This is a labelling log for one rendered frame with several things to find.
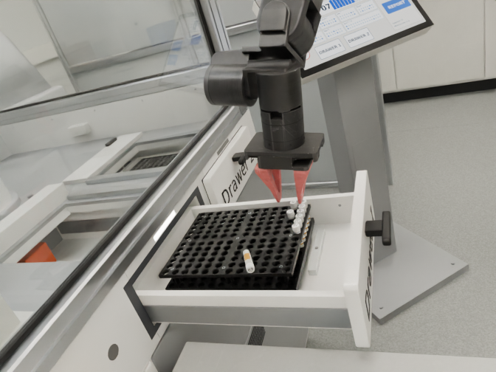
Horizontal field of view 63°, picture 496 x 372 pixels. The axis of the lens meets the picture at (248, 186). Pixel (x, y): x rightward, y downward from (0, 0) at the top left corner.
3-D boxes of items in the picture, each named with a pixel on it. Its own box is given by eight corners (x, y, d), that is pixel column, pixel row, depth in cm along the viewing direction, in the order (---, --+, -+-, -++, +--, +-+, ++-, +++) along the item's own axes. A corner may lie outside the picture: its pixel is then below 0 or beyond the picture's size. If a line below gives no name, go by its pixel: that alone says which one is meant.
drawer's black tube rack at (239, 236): (317, 232, 74) (310, 204, 71) (300, 305, 60) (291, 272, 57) (209, 238, 83) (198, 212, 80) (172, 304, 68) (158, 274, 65)
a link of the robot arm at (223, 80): (289, -3, 48) (310, 28, 56) (205, 4, 53) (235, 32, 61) (275, 97, 48) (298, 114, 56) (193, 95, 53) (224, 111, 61)
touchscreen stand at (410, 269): (468, 269, 166) (459, 6, 120) (380, 325, 154) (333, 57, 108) (384, 221, 209) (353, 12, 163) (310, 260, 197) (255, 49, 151)
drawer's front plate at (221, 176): (257, 161, 114) (247, 125, 109) (224, 222, 90) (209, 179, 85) (252, 162, 114) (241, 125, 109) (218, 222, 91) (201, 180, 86)
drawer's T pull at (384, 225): (391, 216, 62) (390, 209, 62) (391, 247, 56) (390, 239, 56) (367, 218, 64) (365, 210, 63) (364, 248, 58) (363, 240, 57)
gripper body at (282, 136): (257, 142, 62) (252, 96, 58) (325, 144, 59) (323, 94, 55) (244, 163, 57) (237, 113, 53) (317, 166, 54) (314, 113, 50)
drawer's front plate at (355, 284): (375, 219, 76) (367, 168, 71) (370, 350, 53) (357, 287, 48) (365, 220, 77) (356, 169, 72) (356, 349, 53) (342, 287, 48)
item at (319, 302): (363, 218, 75) (359, 190, 72) (355, 331, 54) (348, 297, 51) (176, 230, 90) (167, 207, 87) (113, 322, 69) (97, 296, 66)
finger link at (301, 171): (274, 187, 66) (269, 134, 61) (319, 190, 63) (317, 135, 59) (263, 212, 60) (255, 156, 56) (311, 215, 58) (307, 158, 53)
